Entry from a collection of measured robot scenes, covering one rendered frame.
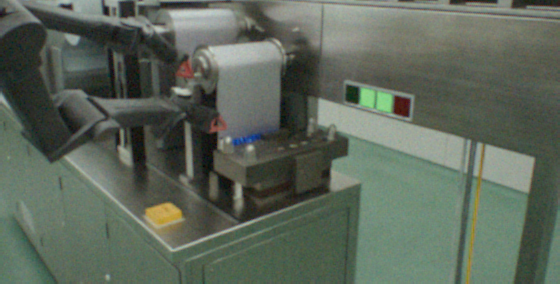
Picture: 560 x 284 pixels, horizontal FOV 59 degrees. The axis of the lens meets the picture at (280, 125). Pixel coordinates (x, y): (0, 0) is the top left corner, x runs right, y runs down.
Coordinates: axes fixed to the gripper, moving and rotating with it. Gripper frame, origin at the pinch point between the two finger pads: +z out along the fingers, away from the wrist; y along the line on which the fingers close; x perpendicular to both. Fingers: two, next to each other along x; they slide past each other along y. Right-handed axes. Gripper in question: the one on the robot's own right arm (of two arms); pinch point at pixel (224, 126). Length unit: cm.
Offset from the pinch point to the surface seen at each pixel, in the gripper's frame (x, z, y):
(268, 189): -11.6, 8.8, 18.8
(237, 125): 1.8, 4.3, 0.3
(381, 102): 23.1, 20.6, 35.1
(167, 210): -25.9, -14.8, 10.8
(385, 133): 45, 276, -142
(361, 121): 49, 274, -171
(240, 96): 10.2, 1.1, 0.3
